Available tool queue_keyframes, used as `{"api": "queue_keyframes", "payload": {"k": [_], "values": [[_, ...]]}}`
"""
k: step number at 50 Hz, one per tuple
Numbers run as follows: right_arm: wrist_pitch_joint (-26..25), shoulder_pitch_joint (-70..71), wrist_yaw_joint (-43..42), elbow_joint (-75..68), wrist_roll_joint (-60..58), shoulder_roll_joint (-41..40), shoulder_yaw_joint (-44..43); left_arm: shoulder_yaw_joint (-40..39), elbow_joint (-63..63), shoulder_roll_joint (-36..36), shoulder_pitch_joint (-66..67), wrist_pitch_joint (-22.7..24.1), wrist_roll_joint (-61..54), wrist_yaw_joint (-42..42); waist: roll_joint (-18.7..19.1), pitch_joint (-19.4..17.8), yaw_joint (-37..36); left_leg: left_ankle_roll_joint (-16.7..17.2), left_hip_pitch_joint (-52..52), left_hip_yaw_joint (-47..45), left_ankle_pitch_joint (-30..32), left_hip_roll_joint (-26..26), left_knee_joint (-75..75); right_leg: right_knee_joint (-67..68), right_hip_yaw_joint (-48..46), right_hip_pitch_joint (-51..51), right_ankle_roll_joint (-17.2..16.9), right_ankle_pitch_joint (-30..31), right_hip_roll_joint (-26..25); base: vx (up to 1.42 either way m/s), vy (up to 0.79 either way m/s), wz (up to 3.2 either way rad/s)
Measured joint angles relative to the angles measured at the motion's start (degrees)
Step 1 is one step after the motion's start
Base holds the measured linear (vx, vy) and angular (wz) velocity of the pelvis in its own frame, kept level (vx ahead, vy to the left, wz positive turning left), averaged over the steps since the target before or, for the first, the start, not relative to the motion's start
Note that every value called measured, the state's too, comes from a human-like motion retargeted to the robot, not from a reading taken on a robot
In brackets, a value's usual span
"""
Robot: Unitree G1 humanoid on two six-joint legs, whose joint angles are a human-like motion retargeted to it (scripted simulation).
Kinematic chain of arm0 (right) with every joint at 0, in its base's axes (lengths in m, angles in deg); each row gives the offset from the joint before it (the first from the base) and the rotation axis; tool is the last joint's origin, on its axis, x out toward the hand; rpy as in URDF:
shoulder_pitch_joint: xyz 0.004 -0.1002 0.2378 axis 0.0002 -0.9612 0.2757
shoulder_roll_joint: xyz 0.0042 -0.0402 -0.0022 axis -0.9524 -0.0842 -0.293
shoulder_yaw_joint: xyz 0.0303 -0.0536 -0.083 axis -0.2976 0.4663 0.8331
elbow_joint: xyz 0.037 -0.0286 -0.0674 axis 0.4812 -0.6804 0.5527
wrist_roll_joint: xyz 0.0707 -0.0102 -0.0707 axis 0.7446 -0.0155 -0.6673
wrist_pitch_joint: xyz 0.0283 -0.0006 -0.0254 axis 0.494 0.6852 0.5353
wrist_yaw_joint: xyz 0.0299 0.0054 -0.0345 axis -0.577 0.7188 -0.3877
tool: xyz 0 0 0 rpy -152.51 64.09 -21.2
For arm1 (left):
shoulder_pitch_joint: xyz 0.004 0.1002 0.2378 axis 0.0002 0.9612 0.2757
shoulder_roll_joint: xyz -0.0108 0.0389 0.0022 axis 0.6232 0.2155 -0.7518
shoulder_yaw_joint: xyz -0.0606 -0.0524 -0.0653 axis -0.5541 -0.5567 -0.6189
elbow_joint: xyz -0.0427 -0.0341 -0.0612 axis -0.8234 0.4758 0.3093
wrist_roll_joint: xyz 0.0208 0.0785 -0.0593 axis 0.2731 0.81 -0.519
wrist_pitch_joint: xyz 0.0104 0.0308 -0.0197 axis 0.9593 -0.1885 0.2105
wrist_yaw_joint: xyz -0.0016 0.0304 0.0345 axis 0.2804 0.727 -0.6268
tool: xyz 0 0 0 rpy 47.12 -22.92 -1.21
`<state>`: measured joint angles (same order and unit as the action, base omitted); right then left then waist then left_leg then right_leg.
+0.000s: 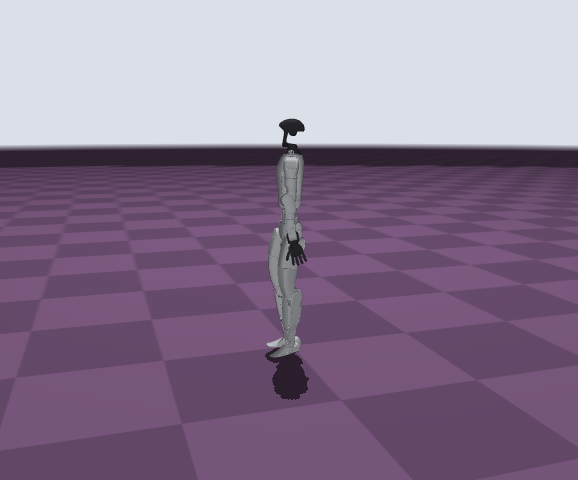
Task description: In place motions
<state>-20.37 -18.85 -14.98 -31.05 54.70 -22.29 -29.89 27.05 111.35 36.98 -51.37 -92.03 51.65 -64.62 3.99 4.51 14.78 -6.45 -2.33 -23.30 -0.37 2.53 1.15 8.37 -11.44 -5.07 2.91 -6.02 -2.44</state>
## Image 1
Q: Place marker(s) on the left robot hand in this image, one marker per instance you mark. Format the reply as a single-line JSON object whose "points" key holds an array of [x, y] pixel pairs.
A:
{"points": [[295, 250]]}

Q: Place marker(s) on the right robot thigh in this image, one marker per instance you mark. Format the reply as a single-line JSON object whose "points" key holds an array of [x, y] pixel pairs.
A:
{"points": [[273, 257]]}

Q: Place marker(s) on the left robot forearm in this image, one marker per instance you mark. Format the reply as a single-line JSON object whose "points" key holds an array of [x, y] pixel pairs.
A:
{"points": [[289, 216]]}

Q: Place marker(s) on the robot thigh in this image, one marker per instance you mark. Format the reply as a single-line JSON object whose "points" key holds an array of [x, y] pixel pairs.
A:
{"points": [[273, 257], [286, 271]]}

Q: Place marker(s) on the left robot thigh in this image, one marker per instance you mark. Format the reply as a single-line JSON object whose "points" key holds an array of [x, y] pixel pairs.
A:
{"points": [[286, 271]]}

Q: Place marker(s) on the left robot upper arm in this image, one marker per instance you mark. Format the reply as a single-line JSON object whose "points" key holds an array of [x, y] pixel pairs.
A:
{"points": [[291, 167]]}

